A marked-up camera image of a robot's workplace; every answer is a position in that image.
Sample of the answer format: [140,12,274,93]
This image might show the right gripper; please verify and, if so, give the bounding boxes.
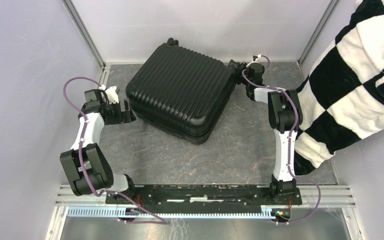
[222,62,250,87]

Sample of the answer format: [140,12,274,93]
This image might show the black suitcase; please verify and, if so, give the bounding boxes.
[125,37,236,145]

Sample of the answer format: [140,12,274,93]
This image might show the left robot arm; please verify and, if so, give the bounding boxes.
[60,86,136,196]

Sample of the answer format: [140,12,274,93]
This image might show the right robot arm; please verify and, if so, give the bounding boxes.
[125,59,303,204]

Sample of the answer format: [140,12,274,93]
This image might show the black white checkered blanket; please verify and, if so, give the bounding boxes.
[294,0,384,176]

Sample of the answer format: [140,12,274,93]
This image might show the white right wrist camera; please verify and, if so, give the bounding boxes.
[246,54,270,67]

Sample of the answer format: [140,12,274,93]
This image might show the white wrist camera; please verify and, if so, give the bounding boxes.
[98,85,120,105]
[246,54,270,67]

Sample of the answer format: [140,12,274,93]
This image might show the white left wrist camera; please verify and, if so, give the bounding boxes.
[98,85,120,105]

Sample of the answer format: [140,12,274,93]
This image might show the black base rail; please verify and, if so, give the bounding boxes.
[105,184,303,215]

